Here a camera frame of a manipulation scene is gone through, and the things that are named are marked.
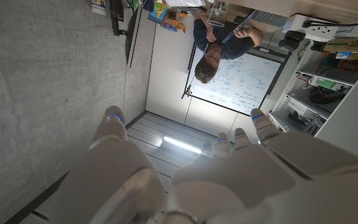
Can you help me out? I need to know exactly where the white shelf cabinet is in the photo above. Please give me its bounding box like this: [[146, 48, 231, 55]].
[[267, 37, 358, 159]]

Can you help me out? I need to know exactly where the orange box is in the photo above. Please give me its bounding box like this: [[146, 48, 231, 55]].
[[161, 17, 187, 34]]

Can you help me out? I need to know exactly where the black computer monitor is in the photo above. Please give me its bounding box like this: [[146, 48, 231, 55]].
[[124, 6, 144, 69]]

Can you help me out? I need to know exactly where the black forked pole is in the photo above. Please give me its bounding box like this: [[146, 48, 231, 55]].
[[181, 83, 196, 100]]

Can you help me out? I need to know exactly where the black laptop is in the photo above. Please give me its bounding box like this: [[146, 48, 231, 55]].
[[221, 9, 289, 45]]

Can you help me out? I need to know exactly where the black power adapter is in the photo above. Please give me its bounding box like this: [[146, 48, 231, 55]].
[[278, 30, 307, 52]]

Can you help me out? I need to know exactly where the white plastic bag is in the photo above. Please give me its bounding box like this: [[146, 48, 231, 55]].
[[165, 0, 206, 8]]

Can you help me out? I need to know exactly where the black monitor stand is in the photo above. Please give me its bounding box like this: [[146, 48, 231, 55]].
[[108, 0, 127, 37]]

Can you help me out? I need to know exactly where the blue box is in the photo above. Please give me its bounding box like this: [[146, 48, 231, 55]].
[[147, 1, 169, 26]]

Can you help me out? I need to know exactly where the white power strip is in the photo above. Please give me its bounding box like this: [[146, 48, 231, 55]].
[[282, 14, 340, 43]]

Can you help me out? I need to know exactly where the printed cardboard box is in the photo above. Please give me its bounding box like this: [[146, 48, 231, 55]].
[[323, 37, 358, 55]]

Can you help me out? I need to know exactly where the green box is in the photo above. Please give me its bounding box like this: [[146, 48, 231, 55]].
[[316, 77, 337, 91]]

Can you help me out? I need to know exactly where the black power strip cable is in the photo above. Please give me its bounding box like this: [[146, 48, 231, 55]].
[[301, 18, 358, 29]]

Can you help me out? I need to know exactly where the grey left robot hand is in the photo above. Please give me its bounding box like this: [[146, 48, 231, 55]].
[[48, 105, 358, 224]]

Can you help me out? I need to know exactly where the black smartphone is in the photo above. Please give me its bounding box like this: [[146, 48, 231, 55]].
[[232, 15, 247, 26]]

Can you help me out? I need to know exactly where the black framed whiteboard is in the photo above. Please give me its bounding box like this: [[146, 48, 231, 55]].
[[184, 43, 291, 116]]

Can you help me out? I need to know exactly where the long ceiling light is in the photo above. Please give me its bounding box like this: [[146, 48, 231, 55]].
[[161, 136, 203, 155]]

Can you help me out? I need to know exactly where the clear drinking glass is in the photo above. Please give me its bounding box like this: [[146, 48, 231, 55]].
[[206, 0, 229, 28]]

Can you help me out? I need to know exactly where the seated person in dark shirt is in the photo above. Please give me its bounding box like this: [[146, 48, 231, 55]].
[[193, 12, 265, 84]]

